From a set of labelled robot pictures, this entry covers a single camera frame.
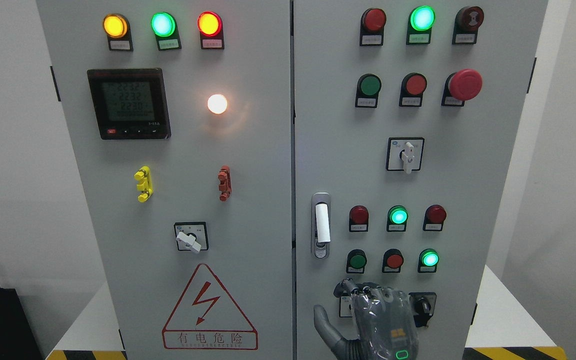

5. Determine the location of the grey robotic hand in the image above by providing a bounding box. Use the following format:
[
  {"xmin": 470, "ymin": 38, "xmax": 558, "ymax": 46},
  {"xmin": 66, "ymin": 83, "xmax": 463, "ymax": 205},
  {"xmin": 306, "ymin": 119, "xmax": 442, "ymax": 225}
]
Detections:
[{"xmin": 313, "ymin": 278, "xmax": 419, "ymax": 360}]

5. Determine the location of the silver door handle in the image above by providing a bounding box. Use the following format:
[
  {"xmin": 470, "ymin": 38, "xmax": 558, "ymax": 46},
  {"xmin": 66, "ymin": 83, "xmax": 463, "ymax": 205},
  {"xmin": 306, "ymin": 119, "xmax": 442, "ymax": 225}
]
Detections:
[{"xmin": 310, "ymin": 192, "xmax": 331, "ymax": 259}]

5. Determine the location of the grey right cabinet door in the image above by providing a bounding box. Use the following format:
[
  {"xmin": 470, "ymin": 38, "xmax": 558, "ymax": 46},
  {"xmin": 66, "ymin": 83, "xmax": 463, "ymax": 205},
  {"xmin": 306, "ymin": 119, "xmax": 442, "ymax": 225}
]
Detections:
[{"xmin": 293, "ymin": 0, "xmax": 548, "ymax": 360}]

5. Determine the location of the grey cabinet door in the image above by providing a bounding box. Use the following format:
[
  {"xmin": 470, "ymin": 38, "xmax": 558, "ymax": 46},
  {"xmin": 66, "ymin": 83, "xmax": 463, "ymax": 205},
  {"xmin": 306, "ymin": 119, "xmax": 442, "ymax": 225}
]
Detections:
[
  {"xmin": 293, "ymin": 0, "xmax": 548, "ymax": 360},
  {"xmin": 37, "ymin": 0, "xmax": 293, "ymax": 360}
]

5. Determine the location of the grey left cabinet door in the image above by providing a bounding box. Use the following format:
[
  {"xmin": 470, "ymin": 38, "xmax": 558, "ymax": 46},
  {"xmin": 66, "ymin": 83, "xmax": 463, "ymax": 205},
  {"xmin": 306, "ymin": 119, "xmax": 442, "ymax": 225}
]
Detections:
[{"xmin": 37, "ymin": 0, "xmax": 293, "ymax": 360}]

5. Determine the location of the red push button lower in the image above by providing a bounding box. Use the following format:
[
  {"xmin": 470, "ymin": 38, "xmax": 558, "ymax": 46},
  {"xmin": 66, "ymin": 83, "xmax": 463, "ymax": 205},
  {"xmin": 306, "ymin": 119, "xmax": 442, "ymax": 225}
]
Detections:
[{"xmin": 381, "ymin": 248, "xmax": 405, "ymax": 274}]

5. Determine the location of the red push button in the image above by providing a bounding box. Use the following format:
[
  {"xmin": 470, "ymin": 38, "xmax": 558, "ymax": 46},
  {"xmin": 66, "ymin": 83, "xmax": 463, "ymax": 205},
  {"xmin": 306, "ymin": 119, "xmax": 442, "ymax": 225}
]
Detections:
[
  {"xmin": 381, "ymin": 248, "xmax": 405, "ymax": 274},
  {"xmin": 398, "ymin": 72, "xmax": 428, "ymax": 107}
]

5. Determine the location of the green push button lower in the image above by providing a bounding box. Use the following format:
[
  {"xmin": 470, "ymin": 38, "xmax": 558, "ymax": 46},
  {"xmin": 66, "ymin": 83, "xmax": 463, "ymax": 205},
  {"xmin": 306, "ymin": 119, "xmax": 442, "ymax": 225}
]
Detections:
[{"xmin": 345, "ymin": 249, "xmax": 367, "ymax": 274}]

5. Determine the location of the green push button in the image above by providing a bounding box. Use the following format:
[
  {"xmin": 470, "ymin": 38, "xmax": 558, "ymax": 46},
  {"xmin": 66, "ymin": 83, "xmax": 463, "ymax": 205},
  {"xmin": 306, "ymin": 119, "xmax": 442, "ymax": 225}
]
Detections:
[
  {"xmin": 345, "ymin": 249, "xmax": 367, "ymax": 274},
  {"xmin": 355, "ymin": 73, "xmax": 382, "ymax": 109}
]

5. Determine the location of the green lit button lower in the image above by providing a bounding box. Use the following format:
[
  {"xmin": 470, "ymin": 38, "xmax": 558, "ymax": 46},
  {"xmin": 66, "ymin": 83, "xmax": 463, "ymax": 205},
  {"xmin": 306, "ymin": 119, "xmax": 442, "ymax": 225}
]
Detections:
[{"xmin": 417, "ymin": 248, "xmax": 441, "ymax": 274}]

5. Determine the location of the green lit lamp middle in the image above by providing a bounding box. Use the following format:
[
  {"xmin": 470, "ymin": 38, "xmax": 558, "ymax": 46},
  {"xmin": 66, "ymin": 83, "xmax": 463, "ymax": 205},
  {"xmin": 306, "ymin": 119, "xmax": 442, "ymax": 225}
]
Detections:
[{"xmin": 386, "ymin": 205, "xmax": 409, "ymax": 232}]

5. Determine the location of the dark red lamp middle left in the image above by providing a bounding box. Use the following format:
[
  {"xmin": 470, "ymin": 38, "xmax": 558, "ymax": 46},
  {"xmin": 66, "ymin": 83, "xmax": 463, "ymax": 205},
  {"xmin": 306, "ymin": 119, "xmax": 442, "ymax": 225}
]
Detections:
[{"xmin": 349, "ymin": 205, "xmax": 370, "ymax": 233}]

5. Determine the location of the dark red lamp middle right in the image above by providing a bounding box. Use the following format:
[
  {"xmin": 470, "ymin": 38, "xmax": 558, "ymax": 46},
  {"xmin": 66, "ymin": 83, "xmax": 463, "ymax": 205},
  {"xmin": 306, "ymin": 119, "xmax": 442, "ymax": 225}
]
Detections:
[{"xmin": 423, "ymin": 204, "xmax": 447, "ymax": 231}]

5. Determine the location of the white platform with hazard stripes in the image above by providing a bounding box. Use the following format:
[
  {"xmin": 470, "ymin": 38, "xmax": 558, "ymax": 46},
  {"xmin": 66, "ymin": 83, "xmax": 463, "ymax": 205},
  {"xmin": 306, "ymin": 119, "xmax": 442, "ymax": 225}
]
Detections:
[{"xmin": 47, "ymin": 268, "xmax": 567, "ymax": 360}]

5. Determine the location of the red electric hazard warning sticker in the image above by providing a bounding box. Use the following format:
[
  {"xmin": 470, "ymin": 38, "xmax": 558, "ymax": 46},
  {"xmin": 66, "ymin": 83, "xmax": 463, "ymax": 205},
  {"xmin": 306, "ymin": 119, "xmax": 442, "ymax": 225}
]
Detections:
[{"xmin": 161, "ymin": 263, "xmax": 259, "ymax": 351}]

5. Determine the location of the red terminal connector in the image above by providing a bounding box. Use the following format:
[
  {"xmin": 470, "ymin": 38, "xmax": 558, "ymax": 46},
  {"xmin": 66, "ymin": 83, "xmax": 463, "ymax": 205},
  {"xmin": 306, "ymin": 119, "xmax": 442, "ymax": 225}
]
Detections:
[{"xmin": 217, "ymin": 165, "xmax": 233, "ymax": 202}]

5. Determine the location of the green push button upper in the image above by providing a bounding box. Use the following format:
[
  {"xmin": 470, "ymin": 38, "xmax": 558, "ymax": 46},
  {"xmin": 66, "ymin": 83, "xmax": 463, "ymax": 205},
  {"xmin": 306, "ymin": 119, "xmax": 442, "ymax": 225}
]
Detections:
[{"xmin": 355, "ymin": 73, "xmax": 382, "ymax": 109}]

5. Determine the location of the red push button upper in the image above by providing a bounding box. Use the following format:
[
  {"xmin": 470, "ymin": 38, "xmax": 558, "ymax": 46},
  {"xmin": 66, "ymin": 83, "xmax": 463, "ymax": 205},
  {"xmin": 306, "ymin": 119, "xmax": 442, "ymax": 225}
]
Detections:
[{"xmin": 398, "ymin": 72, "xmax": 428, "ymax": 107}]

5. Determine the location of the red emergency stop button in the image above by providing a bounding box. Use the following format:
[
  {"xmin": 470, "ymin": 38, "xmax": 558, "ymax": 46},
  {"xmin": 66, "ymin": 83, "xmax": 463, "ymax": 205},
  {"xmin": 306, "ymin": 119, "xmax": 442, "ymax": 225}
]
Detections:
[{"xmin": 441, "ymin": 68, "xmax": 483, "ymax": 107}]

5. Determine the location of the white lit indicator lamp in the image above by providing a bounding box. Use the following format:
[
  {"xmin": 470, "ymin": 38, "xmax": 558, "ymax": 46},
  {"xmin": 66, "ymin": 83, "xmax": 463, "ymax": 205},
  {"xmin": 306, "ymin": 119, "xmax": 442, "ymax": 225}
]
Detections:
[{"xmin": 206, "ymin": 93, "xmax": 229, "ymax": 115}]

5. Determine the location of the yellow terminal connector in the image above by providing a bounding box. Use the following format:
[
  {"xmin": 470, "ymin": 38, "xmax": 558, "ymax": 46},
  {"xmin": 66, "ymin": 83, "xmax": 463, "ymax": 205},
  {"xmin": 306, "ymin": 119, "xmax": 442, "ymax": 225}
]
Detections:
[{"xmin": 134, "ymin": 165, "xmax": 154, "ymax": 203}]

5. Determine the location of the dark red indicator lamp top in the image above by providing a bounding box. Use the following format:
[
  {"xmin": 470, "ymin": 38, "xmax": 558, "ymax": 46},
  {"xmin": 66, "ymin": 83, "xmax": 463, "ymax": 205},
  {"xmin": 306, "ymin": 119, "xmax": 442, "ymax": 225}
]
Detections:
[{"xmin": 359, "ymin": 7, "xmax": 387, "ymax": 47}]

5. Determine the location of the green indicator lamp top right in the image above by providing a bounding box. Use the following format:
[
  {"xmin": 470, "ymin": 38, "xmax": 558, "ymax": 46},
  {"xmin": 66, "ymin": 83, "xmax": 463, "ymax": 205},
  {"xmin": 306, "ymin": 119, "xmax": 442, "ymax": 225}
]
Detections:
[{"xmin": 406, "ymin": 5, "xmax": 435, "ymax": 45}]

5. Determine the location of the green indicator lamp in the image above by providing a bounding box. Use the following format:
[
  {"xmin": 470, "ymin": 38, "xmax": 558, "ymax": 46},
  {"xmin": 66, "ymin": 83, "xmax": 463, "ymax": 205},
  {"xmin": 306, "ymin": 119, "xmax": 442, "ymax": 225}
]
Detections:
[
  {"xmin": 150, "ymin": 11, "xmax": 182, "ymax": 51},
  {"xmin": 406, "ymin": 5, "xmax": 435, "ymax": 45}
]

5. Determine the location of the black red buzzer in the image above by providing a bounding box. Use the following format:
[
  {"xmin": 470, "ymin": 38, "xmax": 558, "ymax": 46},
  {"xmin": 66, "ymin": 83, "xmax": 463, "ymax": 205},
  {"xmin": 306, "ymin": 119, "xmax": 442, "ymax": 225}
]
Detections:
[{"xmin": 452, "ymin": 6, "xmax": 485, "ymax": 45}]

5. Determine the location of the black digital power meter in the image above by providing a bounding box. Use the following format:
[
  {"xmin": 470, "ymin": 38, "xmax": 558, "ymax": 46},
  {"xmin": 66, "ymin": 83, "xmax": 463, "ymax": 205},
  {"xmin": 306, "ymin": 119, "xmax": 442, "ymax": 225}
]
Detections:
[{"xmin": 87, "ymin": 68, "xmax": 171, "ymax": 141}]

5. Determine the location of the red lit indicator lamp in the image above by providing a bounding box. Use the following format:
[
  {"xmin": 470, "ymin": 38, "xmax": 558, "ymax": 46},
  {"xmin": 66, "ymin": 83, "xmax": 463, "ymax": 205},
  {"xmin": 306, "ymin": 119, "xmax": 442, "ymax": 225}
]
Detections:
[{"xmin": 197, "ymin": 11, "xmax": 225, "ymax": 50}]

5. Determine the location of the green indicator lamp top left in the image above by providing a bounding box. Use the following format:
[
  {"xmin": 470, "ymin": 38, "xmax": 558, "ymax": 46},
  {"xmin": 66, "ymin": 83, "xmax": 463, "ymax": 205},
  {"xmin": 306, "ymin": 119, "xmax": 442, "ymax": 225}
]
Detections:
[{"xmin": 150, "ymin": 11, "xmax": 182, "ymax": 51}]

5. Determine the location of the yellow indicator lamp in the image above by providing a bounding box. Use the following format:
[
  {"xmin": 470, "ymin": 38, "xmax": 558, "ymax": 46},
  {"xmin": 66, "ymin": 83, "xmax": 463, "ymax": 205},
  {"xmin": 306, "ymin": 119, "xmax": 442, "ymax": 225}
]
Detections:
[{"xmin": 102, "ymin": 13, "xmax": 134, "ymax": 51}]

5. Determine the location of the black rotary knob switch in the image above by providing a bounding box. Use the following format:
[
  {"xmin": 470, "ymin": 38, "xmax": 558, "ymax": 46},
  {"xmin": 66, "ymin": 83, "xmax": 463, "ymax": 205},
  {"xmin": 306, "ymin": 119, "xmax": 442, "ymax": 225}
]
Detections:
[{"xmin": 409, "ymin": 292, "xmax": 437, "ymax": 328}]

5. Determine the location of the white selector switch lower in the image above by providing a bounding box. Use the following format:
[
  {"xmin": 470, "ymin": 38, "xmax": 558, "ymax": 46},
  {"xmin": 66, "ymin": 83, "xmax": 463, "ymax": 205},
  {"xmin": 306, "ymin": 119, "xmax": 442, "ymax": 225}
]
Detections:
[{"xmin": 338, "ymin": 295, "xmax": 353, "ymax": 318}]

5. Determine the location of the white selector switch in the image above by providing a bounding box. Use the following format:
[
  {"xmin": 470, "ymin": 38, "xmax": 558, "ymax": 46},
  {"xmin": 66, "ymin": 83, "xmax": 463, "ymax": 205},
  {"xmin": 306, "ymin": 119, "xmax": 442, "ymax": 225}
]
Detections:
[
  {"xmin": 386, "ymin": 137, "xmax": 425, "ymax": 174},
  {"xmin": 338, "ymin": 295, "xmax": 353, "ymax": 318}
]

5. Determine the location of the white selector switch upper right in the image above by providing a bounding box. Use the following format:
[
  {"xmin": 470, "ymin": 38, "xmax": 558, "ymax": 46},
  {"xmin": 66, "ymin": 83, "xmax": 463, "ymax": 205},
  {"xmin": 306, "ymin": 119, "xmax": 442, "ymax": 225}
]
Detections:
[{"xmin": 386, "ymin": 137, "xmax": 425, "ymax": 174}]

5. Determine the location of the white selector switch left door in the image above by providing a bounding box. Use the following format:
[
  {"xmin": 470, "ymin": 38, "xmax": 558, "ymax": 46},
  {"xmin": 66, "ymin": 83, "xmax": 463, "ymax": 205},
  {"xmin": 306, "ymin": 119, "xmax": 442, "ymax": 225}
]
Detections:
[{"xmin": 174, "ymin": 221, "xmax": 210, "ymax": 254}]

